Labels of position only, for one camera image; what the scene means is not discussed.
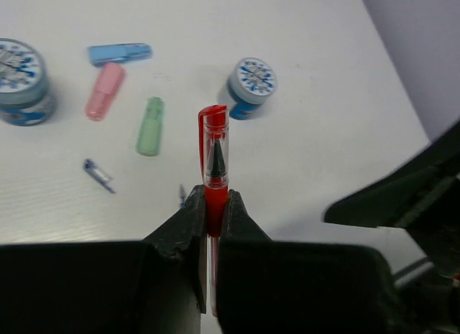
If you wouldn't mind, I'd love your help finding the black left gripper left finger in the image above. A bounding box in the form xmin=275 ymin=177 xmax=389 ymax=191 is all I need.
xmin=1 ymin=186 xmax=206 ymax=333

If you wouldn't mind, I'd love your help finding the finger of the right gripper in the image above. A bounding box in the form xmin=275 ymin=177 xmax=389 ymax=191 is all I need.
xmin=323 ymin=124 xmax=459 ymax=277

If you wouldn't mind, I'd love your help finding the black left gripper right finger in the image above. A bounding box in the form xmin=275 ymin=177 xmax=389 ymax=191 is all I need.
xmin=217 ymin=191 xmax=446 ymax=333

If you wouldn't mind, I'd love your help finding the blue pen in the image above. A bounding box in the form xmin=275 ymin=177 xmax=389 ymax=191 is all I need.
xmin=179 ymin=184 xmax=188 ymax=208

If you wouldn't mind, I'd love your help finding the blue pen cap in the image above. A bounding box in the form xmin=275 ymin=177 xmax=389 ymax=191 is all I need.
xmin=83 ymin=159 xmax=116 ymax=194

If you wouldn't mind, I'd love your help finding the red pen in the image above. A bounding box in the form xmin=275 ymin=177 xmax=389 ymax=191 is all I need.
xmin=198 ymin=105 xmax=229 ymax=316

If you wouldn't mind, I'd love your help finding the blue slime jar right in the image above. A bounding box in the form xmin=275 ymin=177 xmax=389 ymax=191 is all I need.
xmin=225 ymin=57 xmax=277 ymax=120

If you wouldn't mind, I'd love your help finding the blue slime jar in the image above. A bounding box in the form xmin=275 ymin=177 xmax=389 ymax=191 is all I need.
xmin=1 ymin=38 xmax=56 ymax=126
xmin=225 ymin=57 xmax=277 ymax=120

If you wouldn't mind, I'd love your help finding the blue slime jar left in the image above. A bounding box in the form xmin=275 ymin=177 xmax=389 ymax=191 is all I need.
xmin=1 ymin=38 xmax=56 ymax=126

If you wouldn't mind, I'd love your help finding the blue translucent eraser case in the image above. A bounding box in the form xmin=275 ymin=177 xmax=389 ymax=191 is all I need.
xmin=87 ymin=43 xmax=153 ymax=67

